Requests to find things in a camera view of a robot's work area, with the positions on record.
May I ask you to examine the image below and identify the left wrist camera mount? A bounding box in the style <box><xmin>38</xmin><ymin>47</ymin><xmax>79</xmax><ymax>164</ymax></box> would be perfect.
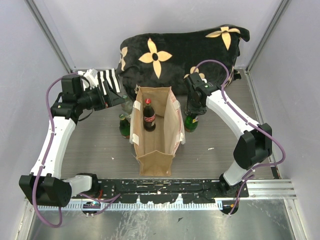
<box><xmin>77</xmin><ymin>68</ymin><xmax>99</xmax><ymax>90</ymax></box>

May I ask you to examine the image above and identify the clear soda bottle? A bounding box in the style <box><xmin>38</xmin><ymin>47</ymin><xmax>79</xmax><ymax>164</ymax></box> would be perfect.
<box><xmin>121</xmin><ymin>94</ymin><xmax>133</xmax><ymax>118</ymax></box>
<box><xmin>184</xmin><ymin>97</ymin><xmax>189</xmax><ymax>116</ymax></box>

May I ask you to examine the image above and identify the black white striped cloth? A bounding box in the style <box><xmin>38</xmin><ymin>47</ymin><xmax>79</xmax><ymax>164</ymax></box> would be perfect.
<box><xmin>74</xmin><ymin>69</ymin><xmax>122</xmax><ymax>95</ymax></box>

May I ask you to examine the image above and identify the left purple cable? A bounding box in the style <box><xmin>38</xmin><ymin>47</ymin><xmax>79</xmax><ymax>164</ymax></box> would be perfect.
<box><xmin>32</xmin><ymin>72</ymin><xmax>121</xmax><ymax>229</ymax></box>

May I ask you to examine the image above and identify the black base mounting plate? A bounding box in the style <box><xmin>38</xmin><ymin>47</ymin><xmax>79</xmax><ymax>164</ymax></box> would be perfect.
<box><xmin>72</xmin><ymin>177</ymin><xmax>248</xmax><ymax>205</ymax></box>

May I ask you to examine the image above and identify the black floral plush pillow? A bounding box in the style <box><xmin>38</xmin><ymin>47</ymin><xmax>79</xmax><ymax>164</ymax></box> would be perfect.
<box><xmin>115</xmin><ymin>24</ymin><xmax>250</xmax><ymax>100</ymax></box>

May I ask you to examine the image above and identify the aluminium front rail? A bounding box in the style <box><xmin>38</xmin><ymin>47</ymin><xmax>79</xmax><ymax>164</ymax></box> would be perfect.
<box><xmin>33</xmin><ymin>177</ymin><xmax>296</xmax><ymax>215</ymax></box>

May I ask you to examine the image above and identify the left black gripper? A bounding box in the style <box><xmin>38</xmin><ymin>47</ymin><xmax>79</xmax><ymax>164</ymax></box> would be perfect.
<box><xmin>77</xmin><ymin>80</ymin><xmax>125</xmax><ymax>111</ymax></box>

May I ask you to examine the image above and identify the coca-cola glass bottle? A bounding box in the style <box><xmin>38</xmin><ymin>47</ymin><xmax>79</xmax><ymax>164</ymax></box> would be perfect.
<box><xmin>143</xmin><ymin>98</ymin><xmax>156</xmax><ymax>132</ymax></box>

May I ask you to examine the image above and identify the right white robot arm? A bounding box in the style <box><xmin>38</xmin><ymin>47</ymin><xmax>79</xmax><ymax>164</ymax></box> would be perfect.
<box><xmin>183</xmin><ymin>72</ymin><xmax>272</xmax><ymax>197</ymax></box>

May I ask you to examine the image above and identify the green glass bottle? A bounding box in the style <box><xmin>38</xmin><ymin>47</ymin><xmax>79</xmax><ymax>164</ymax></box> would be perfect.
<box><xmin>184</xmin><ymin>113</ymin><xmax>199</xmax><ymax>133</ymax></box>
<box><xmin>119</xmin><ymin>114</ymin><xmax>130</xmax><ymax>139</ymax></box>

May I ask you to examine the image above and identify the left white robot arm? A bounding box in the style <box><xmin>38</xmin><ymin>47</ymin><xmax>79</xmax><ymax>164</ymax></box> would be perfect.
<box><xmin>19</xmin><ymin>73</ymin><xmax>124</xmax><ymax>207</ymax></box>

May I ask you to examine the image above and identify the brown jute canvas bag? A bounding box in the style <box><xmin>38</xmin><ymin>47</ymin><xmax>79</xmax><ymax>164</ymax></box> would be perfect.
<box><xmin>130</xmin><ymin>87</ymin><xmax>186</xmax><ymax>177</ymax></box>

